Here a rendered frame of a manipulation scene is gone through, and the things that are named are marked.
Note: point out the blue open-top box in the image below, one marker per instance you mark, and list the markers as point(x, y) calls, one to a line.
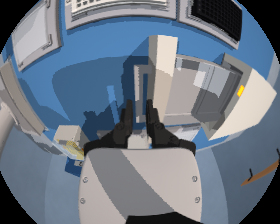
point(73, 166)

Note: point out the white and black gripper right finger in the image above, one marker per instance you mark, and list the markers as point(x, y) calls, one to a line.
point(161, 136)

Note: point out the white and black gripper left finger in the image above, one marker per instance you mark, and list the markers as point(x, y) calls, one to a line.
point(116, 137)

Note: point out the blue bench mat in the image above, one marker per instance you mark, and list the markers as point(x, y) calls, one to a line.
point(88, 80)

